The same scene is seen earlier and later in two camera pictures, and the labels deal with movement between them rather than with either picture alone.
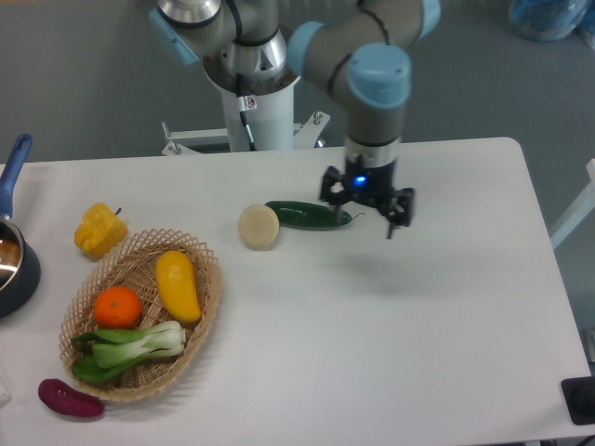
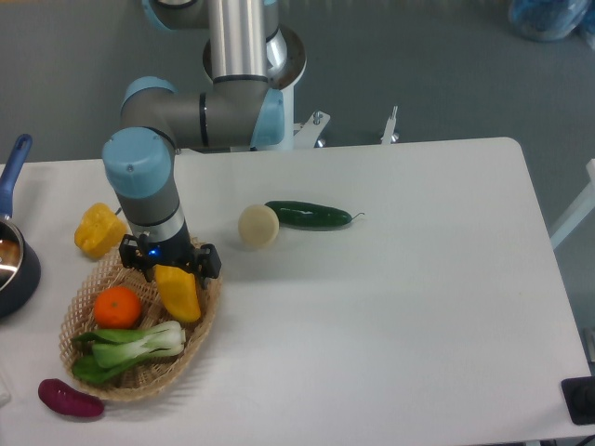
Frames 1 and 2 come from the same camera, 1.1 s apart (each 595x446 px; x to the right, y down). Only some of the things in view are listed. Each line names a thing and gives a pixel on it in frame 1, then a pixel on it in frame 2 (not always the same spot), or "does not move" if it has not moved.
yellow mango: [177, 283] does not move
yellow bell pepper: [99, 231] does not move
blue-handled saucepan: [19, 266] does not move
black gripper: [365, 182] to [206, 258]
